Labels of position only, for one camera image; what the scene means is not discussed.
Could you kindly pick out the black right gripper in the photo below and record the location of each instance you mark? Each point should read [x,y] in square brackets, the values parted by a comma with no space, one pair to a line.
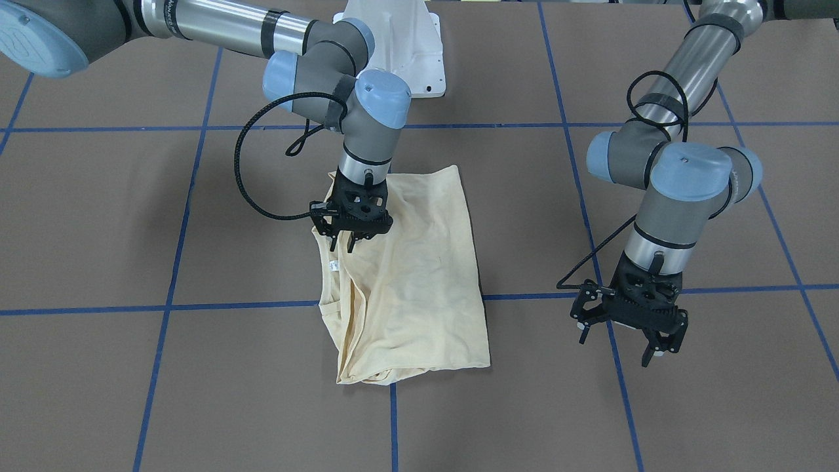
[323,223]

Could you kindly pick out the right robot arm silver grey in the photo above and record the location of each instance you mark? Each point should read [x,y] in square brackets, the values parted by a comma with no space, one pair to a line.
[315,69]

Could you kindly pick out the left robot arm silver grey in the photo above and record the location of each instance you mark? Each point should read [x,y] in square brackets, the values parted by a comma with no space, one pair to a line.
[685,184]

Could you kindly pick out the beige long-sleeve graphic shirt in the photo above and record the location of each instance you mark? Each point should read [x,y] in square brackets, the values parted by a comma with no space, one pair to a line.
[407,302]

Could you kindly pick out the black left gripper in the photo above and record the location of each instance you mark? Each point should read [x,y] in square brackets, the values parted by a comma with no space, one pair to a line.
[588,304]

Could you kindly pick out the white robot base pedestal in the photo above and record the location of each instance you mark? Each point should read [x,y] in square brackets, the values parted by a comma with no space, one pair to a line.
[407,42]

